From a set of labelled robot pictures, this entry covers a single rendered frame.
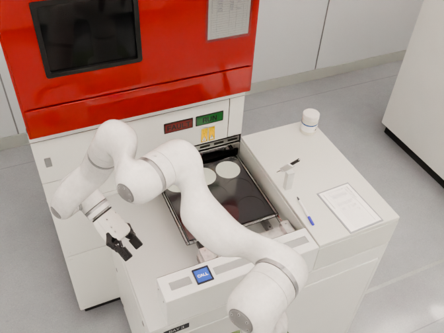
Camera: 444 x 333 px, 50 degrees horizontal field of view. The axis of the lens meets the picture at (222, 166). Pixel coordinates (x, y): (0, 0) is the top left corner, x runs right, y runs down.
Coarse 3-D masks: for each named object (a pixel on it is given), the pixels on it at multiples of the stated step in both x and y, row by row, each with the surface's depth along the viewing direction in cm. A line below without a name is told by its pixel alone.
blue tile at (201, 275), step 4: (204, 268) 155; (196, 272) 153; (200, 272) 153; (204, 272) 153; (208, 272) 154; (196, 276) 152; (200, 276) 152; (204, 276) 152; (208, 276) 152; (200, 280) 151; (204, 280) 151
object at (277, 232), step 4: (276, 228) 179; (264, 232) 177; (268, 232) 177; (272, 232) 177; (276, 232) 178; (280, 232) 178; (264, 236) 176; (268, 236) 176; (272, 236) 176; (276, 236) 176; (212, 252) 169; (216, 256) 168; (200, 260) 167
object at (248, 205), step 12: (240, 168) 198; (216, 180) 193; (228, 180) 193; (240, 180) 194; (168, 192) 187; (180, 192) 187; (216, 192) 188; (228, 192) 188; (240, 192) 189; (252, 192) 189; (228, 204) 184; (240, 204) 184; (252, 204) 184; (264, 204) 185; (240, 216) 180; (252, 216) 180; (264, 216) 180
